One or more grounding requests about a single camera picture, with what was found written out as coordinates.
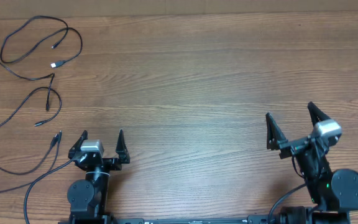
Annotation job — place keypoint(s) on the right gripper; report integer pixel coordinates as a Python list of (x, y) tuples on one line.
[(273, 138)]

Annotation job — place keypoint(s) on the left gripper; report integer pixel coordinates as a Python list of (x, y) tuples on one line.
[(115, 164)]

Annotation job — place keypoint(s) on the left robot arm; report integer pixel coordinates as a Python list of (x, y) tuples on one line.
[(88, 196)]

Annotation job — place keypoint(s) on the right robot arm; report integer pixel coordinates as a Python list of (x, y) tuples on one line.
[(333, 193)]

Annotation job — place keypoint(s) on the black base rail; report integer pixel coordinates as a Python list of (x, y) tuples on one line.
[(191, 221)]

